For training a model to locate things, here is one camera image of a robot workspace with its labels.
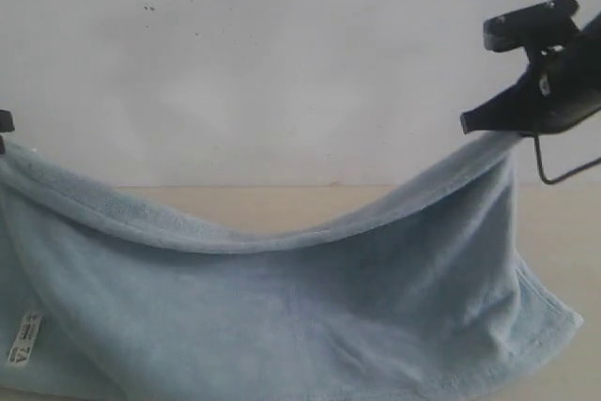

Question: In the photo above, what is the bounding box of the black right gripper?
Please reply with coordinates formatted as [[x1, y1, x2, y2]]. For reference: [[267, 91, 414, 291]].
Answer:
[[459, 16, 600, 134]]

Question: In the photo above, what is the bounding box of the light blue fleece towel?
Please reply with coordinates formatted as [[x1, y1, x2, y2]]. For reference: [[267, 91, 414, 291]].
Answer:
[[1, 133, 582, 400]]

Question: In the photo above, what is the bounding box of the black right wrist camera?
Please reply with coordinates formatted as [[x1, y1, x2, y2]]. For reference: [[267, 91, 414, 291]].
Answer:
[[483, 0, 579, 54]]

